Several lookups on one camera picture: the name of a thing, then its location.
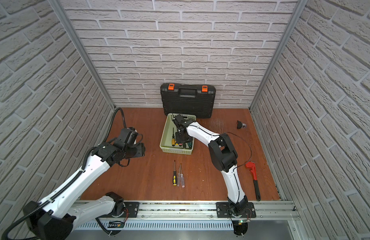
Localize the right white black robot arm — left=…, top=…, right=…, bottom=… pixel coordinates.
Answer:
left=173, top=115, right=248, bottom=216

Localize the clear red handle screwdriver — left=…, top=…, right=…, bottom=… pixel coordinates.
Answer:
left=179, top=164, right=185, bottom=188

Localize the red pipe wrench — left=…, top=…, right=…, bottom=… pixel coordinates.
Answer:
left=245, top=162, right=261, bottom=201

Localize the clear handle small screwdriver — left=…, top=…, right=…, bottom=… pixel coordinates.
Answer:
left=177, top=167, right=181, bottom=187

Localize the light green plastic bin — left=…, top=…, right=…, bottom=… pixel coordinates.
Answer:
left=160, top=113, right=195, bottom=155

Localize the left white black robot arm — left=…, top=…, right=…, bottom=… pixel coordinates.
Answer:
left=23, top=128, right=145, bottom=240

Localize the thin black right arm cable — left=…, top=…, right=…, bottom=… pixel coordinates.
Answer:
left=226, top=131, right=254, bottom=172

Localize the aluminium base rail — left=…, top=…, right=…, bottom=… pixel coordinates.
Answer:
left=125, top=200, right=301, bottom=221

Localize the black plastic tool case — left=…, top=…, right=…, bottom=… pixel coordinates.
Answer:
left=160, top=83, right=217, bottom=119

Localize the small black knob object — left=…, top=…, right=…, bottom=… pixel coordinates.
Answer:
left=237, top=121, right=247, bottom=129

